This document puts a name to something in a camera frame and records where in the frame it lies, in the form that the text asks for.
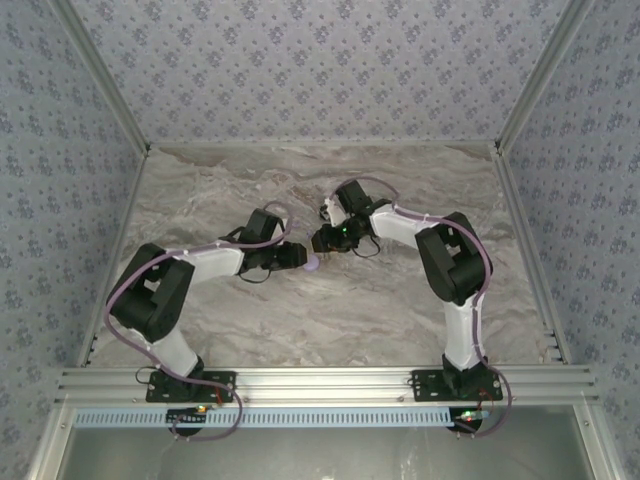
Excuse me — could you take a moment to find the small black controller board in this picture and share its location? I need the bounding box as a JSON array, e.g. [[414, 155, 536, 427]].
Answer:
[[451, 407, 487, 435], [166, 405, 210, 427]]

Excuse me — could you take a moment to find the grey sheet metal panel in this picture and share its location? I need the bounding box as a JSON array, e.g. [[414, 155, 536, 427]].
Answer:
[[54, 405, 596, 480]]

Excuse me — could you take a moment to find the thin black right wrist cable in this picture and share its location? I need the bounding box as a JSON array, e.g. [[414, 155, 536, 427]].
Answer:
[[349, 234, 382, 259]]

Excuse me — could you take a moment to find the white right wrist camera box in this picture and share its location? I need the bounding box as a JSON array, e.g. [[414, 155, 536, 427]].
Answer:
[[321, 197, 347, 227]]

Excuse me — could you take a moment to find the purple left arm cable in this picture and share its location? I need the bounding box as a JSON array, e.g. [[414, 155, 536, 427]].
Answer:
[[103, 201, 245, 444]]

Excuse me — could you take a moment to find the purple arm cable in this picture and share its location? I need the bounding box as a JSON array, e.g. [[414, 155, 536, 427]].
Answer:
[[331, 175, 515, 440], [103, 201, 245, 444]]

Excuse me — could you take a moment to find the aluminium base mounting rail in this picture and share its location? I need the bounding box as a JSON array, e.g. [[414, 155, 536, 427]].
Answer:
[[53, 366, 600, 407]]

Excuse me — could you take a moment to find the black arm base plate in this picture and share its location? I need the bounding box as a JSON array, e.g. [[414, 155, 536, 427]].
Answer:
[[410, 368, 504, 403], [145, 370, 238, 404]]

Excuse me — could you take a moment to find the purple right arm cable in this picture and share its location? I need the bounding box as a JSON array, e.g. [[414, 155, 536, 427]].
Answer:
[[331, 175, 515, 440]]

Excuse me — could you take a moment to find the light blue slotted cable duct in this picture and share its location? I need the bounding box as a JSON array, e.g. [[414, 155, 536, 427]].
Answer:
[[74, 405, 457, 430]]

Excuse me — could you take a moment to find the aluminium side rail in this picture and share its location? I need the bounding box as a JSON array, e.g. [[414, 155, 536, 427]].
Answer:
[[77, 147, 152, 369], [491, 142, 572, 364]]

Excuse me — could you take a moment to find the aluminium corner post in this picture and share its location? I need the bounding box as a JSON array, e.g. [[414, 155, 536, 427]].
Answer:
[[493, 0, 597, 154], [49, 0, 152, 154]]

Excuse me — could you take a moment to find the aluminium frame leg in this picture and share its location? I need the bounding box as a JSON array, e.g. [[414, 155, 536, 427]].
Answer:
[[572, 404, 629, 480], [27, 404, 76, 480]]

